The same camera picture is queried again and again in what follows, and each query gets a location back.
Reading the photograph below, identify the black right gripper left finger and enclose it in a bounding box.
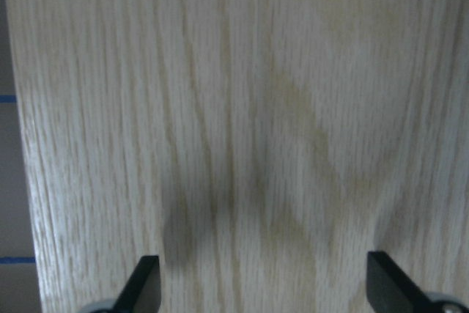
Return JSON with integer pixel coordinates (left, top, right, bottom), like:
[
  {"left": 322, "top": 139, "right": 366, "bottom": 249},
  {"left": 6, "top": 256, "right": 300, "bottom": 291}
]
[{"left": 110, "top": 255, "right": 162, "bottom": 313}]

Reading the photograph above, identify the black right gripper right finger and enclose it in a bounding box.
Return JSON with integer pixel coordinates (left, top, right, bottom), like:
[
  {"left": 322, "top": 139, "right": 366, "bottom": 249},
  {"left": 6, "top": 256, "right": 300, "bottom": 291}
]
[{"left": 366, "top": 251, "right": 469, "bottom": 313}]

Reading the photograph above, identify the light wooden drawer cabinet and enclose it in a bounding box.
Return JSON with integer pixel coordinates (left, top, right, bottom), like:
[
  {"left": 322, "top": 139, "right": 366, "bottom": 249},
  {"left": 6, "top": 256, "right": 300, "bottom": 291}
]
[{"left": 7, "top": 0, "right": 468, "bottom": 312}]

